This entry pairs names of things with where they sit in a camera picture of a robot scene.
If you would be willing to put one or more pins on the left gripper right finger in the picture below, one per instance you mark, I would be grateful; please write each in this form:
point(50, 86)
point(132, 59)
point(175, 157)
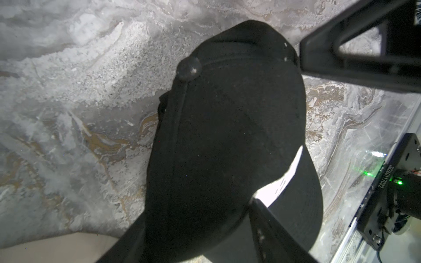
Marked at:
point(396, 69)

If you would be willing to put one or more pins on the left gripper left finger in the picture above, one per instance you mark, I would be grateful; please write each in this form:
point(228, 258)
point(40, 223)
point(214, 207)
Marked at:
point(272, 242)

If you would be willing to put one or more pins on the black cap with label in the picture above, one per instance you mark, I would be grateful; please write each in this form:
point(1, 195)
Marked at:
point(231, 129)

